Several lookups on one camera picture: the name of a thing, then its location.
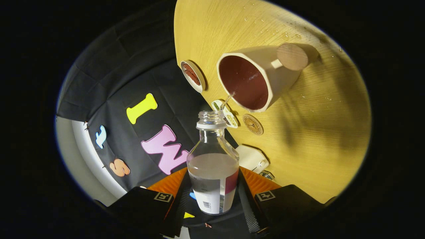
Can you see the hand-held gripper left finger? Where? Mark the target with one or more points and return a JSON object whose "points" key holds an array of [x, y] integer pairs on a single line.
{"points": [[181, 205]]}

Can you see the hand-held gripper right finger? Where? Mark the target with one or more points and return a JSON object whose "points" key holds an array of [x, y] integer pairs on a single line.
{"points": [[247, 202]]}

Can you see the clear juice bottle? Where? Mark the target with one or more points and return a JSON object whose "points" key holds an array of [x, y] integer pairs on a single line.
{"points": [[212, 172]]}

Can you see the round wooden coaster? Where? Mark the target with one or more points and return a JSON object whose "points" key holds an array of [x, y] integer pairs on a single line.
{"points": [[253, 124]]}

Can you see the beige cup pink inside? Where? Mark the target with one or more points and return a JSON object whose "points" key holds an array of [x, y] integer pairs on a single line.
{"points": [[265, 63]]}

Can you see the white toaster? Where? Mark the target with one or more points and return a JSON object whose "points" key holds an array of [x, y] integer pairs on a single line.
{"points": [[250, 157]]}

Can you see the white divided seasoning dish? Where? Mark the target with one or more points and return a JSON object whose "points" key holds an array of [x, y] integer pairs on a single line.
{"points": [[230, 119]]}

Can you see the wooden table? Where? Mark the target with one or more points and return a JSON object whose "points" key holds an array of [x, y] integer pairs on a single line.
{"points": [[315, 132]]}

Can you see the red sausage piece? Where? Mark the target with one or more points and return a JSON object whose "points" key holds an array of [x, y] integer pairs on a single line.
{"points": [[188, 70], [196, 79]]}

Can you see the round white plate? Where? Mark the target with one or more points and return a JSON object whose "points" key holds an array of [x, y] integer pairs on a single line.
{"points": [[201, 79]]}

